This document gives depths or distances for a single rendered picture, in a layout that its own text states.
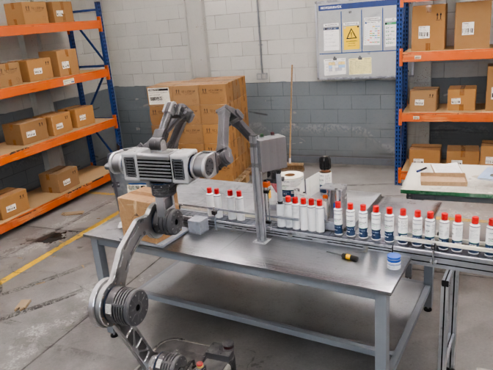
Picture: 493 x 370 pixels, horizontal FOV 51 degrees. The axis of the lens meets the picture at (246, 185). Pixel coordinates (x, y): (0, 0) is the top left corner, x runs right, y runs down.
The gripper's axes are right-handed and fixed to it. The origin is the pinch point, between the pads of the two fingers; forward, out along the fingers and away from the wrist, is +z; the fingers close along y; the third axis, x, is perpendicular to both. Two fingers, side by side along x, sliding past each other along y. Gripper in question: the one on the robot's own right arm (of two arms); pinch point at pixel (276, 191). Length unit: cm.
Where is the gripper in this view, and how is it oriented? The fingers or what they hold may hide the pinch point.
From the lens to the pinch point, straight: 334.1
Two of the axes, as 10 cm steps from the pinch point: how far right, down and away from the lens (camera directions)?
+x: -4.7, 3.4, -8.1
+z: 1.1, 9.4, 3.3
